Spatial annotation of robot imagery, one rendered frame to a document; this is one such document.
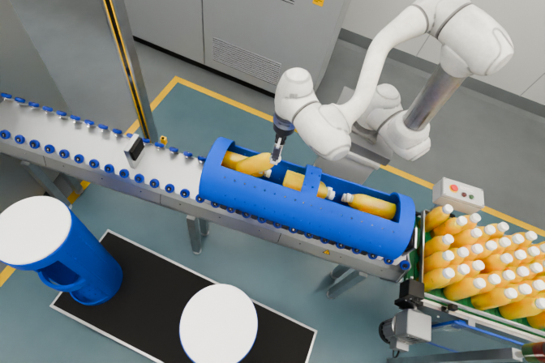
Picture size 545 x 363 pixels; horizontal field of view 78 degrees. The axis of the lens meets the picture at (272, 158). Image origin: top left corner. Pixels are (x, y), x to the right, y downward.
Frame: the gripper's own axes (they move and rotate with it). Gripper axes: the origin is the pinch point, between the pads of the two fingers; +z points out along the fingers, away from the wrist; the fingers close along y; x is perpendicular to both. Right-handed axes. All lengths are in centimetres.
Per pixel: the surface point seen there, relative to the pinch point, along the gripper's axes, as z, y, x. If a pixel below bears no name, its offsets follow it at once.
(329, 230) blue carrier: 19.7, 14.6, 29.7
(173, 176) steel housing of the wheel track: 41, 2, -45
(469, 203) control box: 24, -22, 93
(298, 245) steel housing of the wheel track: 47, 14, 22
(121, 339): 119, 72, -54
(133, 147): 26, 2, -63
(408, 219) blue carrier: 10, 4, 58
